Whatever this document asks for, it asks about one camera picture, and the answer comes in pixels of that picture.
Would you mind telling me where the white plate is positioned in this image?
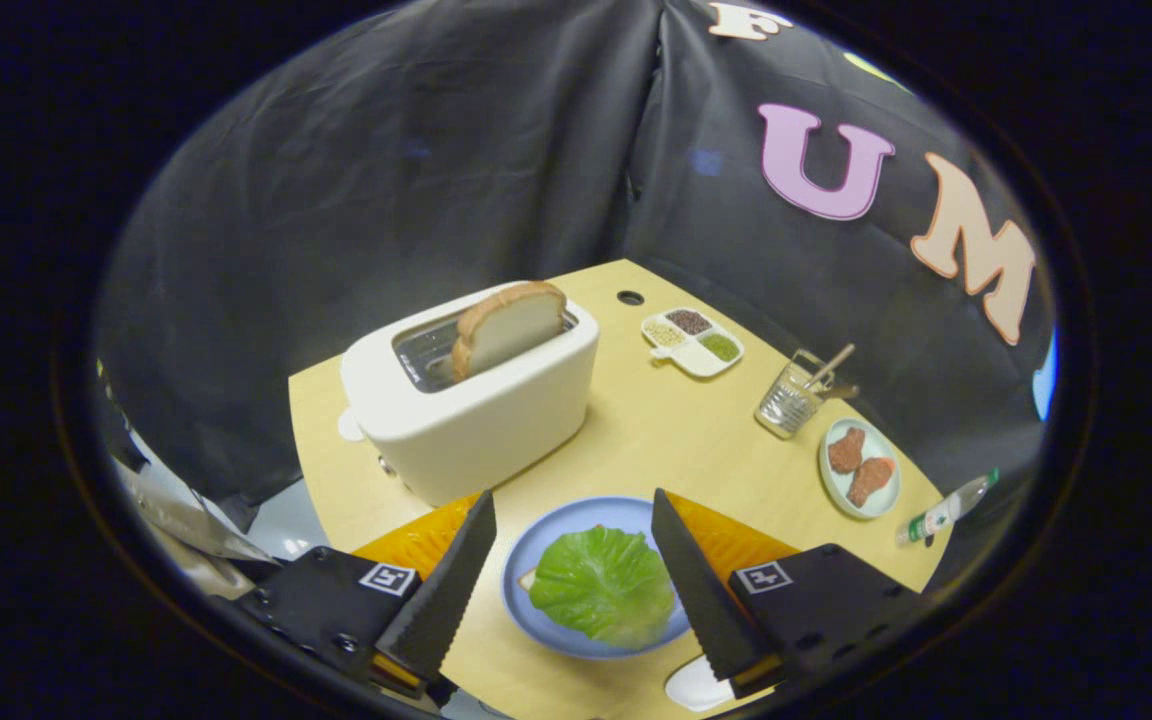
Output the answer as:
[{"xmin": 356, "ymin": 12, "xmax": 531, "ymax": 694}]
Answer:
[{"xmin": 664, "ymin": 655, "xmax": 737, "ymax": 713}]

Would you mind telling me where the wooden stirrer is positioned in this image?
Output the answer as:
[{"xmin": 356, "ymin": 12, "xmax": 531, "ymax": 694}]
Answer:
[{"xmin": 808, "ymin": 343, "xmax": 856, "ymax": 389}]

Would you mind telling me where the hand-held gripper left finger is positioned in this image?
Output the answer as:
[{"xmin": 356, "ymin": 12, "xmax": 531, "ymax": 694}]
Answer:
[{"xmin": 236, "ymin": 490, "xmax": 499, "ymax": 701}]

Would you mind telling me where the pale green plate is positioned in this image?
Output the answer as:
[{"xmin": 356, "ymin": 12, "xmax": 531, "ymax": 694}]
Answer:
[{"xmin": 818, "ymin": 417, "xmax": 902, "ymax": 520}]

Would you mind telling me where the brown meat patty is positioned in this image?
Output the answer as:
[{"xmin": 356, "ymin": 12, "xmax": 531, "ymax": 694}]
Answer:
[
  {"xmin": 847, "ymin": 457, "xmax": 897, "ymax": 509},
  {"xmin": 827, "ymin": 427, "xmax": 867, "ymax": 475}
]

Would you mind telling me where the black backdrop cloth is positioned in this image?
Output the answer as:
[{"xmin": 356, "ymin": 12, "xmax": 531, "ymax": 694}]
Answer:
[{"xmin": 96, "ymin": 0, "xmax": 1057, "ymax": 521}]

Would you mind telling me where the toast bread slice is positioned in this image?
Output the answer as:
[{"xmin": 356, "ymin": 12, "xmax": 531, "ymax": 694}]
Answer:
[{"xmin": 450, "ymin": 281, "xmax": 569, "ymax": 382}]

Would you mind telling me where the white divided seasoning tray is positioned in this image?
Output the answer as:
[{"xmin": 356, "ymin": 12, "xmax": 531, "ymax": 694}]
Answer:
[{"xmin": 641, "ymin": 308, "xmax": 745, "ymax": 379}]

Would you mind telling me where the clear ribbed glass cup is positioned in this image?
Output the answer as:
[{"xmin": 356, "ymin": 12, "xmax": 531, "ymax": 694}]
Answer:
[{"xmin": 754, "ymin": 350, "xmax": 827, "ymax": 440}]

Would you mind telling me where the blue plate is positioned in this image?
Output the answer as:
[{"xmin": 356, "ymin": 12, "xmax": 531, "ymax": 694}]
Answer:
[{"xmin": 501, "ymin": 497, "xmax": 692, "ymax": 661}]

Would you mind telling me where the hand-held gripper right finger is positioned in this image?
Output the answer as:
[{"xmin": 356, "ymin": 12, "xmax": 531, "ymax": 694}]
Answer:
[{"xmin": 650, "ymin": 489, "xmax": 937, "ymax": 699}]

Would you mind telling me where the green lettuce leaf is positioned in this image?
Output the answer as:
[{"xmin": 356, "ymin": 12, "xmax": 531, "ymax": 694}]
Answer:
[{"xmin": 528, "ymin": 525, "xmax": 677, "ymax": 651}]

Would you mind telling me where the white toaster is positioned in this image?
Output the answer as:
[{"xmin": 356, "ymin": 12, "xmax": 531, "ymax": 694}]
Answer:
[{"xmin": 338, "ymin": 282, "xmax": 601, "ymax": 508}]

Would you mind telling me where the clear water bottle green cap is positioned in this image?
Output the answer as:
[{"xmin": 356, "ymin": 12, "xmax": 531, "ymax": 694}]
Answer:
[{"xmin": 896, "ymin": 468, "xmax": 1001, "ymax": 547}]

